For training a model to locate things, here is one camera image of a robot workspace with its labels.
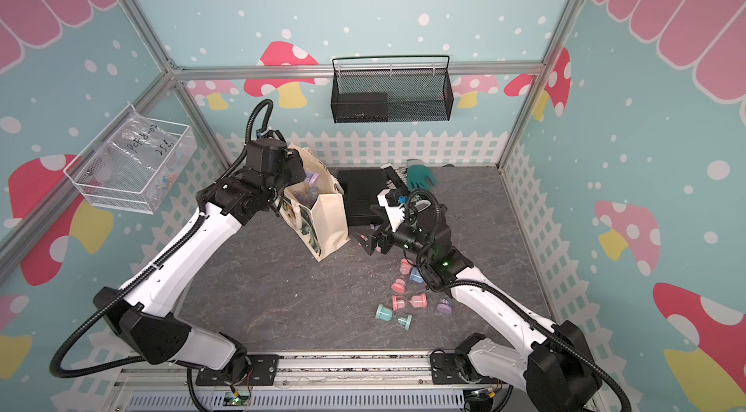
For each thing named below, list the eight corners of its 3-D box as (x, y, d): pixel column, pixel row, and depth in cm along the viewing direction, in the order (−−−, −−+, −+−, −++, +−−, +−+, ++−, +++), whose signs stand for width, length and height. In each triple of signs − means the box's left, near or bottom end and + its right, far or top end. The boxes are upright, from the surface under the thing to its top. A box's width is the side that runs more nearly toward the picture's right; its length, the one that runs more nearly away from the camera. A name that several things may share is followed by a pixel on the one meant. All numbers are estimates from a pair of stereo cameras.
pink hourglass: (392, 310, 85) (392, 307, 83) (391, 297, 88) (392, 293, 85) (426, 310, 85) (427, 307, 83) (425, 297, 88) (426, 293, 85)
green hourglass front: (373, 317, 84) (373, 314, 82) (377, 306, 86) (377, 302, 84) (409, 330, 82) (410, 327, 80) (412, 318, 84) (413, 315, 82)
